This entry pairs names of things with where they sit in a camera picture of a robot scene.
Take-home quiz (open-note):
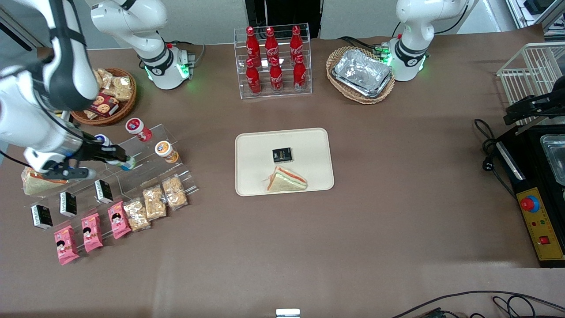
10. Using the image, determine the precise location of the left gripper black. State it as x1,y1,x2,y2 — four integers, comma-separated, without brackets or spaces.
505,77,565,125

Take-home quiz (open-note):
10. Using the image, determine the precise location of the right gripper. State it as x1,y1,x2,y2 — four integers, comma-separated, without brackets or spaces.
24,141,128,174

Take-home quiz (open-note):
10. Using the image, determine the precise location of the green gum bottle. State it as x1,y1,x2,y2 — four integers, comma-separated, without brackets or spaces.
94,134,136,171

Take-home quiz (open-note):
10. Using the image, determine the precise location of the red gum bottle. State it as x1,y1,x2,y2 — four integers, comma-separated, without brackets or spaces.
125,117,153,143

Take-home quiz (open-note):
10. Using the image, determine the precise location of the steel food tray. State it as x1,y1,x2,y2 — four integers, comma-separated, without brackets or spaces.
540,134,565,187

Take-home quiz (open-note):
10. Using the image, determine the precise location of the orange gum bottle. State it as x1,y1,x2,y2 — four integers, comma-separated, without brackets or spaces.
154,140,180,164

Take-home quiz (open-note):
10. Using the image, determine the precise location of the cream plastic serving tray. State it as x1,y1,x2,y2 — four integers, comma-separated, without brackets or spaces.
235,128,335,197

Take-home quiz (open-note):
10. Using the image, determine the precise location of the silver metal lever strip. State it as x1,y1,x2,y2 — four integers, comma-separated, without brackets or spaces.
514,119,541,136

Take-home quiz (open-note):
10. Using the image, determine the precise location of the wicker basket with snacks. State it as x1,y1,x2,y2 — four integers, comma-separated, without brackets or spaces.
71,68,137,126

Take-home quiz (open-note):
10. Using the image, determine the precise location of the clear acrylic tiered stand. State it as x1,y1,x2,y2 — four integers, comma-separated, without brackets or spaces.
26,125,199,248

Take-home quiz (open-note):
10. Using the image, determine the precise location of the red cookie pack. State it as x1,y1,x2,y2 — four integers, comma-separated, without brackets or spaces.
88,93,120,118

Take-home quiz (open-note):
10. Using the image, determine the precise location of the pink snack pack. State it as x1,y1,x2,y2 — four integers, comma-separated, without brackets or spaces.
53,225,80,266
108,201,132,240
81,213,104,253

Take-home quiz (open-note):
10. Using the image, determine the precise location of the black sealing machine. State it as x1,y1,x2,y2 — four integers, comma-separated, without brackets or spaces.
494,124,565,269

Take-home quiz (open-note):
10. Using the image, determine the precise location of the clear cracker snack pack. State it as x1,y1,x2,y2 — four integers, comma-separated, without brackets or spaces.
123,198,151,233
96,68,114,90
161,175,188,211
113,76,133,102
142,185,168,220

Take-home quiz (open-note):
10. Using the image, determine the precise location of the wrapped triangle sandwich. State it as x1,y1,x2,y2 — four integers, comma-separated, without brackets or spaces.
22,167,71,196

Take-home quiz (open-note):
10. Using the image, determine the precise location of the red emergency stop button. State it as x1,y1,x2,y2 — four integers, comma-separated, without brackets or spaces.
520,195,540,213

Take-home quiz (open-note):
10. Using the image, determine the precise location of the yellow control panel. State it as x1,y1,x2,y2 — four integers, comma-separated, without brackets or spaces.
516,186,565,262

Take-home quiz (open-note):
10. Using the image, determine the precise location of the clear acrylic bottle rack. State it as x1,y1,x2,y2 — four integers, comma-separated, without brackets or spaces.
234,23,313,100

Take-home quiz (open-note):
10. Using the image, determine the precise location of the red cola bottle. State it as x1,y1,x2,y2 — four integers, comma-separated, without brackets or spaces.
264,26,280,62
245,26,261,67
269,57,284,93
245,58,262,95
289,25,305,62
293,54,307,91

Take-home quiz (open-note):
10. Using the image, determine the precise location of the stack of foil containers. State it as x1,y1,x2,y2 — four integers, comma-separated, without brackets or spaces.
331,49,393,98

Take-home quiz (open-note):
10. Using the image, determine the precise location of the triangle sandwich with red filling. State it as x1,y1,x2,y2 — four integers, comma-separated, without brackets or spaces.
266,166,309,193

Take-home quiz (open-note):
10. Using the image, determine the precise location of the wicker basket with foil containers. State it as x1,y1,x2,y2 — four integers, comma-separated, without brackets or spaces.
326,46,396,105

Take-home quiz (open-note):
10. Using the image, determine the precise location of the black stand behind table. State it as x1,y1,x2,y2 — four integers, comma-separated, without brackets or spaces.
244,0,325,41

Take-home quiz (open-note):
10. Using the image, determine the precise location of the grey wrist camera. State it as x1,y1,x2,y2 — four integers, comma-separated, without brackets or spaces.
43,167,97,180

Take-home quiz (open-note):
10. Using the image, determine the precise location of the white wire rack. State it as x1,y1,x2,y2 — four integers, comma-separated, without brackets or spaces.
496,42,565,127

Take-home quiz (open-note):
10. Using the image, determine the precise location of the silver machine handle bar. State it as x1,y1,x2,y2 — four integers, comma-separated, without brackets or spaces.
497,141,526,181

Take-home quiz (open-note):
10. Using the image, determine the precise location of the black power cable with plug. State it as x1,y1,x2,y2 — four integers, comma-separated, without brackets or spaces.
473,118,517,197

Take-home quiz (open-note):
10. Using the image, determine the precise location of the aluminium frame shelf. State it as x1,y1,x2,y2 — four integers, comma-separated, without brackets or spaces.
505,0,565,32

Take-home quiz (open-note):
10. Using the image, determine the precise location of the robot base cable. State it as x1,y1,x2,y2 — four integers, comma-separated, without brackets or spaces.
167,41,206,68
337,36,385,54

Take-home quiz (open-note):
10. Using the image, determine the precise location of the long black cable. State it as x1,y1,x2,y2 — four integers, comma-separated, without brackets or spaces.
391,290,565,318

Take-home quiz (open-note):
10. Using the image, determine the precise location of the looped black cable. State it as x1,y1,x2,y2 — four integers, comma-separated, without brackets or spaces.
492,295,537,318

